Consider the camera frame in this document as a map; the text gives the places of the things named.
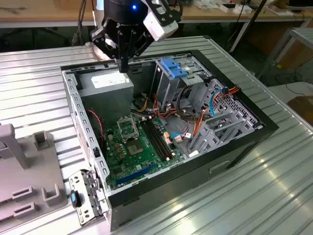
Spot orange black wire bundle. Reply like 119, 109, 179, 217
131, 92, 211, 139

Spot metal socket cover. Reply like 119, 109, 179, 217
117, 116, 137, 142

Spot CPU socket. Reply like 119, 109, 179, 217
126, 139, 145, 157

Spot large brown cardboard box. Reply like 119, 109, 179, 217
246, 23, 313, 71

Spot white box with black top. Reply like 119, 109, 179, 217
220, 2, 236, 13

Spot grey power supply box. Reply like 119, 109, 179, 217
78, 68, 134, 128

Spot grey metal disk bay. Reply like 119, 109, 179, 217
187, 78, 264, 158

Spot blue expansion slot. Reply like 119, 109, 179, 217
115, 164, 155, 186

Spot thick black cable loop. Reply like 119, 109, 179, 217
176, 85, 196, 116

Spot grey metal tool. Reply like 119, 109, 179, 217
0, 6, 27, 15

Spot red black twisted wire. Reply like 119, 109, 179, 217
87, 109, 107, 149

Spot grey parts rack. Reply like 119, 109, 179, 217
0, 123, 68, 221

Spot grey metal frame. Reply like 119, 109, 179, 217
258, 27, 313, 80

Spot black PC case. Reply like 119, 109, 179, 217
60, 48, 280, 232

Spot orange power wire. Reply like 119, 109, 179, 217
212, 85, 242, 110

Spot metal card retainer bracket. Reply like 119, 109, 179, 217
68, 168, 110, 226

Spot wooden desk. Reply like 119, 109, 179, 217
168, 0, 313, 53
0, 0, 98, 29

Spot black RAM slot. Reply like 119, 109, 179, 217
148, 119, 173, 159
141, 121, 165, 161

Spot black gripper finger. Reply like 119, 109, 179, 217
123, 30, 154, 73
90, 26, 124, 73

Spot green motherboard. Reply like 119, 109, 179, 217
105, 115, 185, 190

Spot light blue data wire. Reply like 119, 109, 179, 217
208, 89, 224, 118

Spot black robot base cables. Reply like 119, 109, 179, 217
72, 0, 96, 47

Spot blue black bracket latch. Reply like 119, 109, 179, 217
70, 190, 83, 209

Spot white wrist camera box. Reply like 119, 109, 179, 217
143, 11, 179, 42

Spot blue plastic drive latch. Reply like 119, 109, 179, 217
170, 65, 187, 79
161, 58, 181, 71

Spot grey optical drive cage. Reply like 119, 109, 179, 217
149, 55, 213, 110

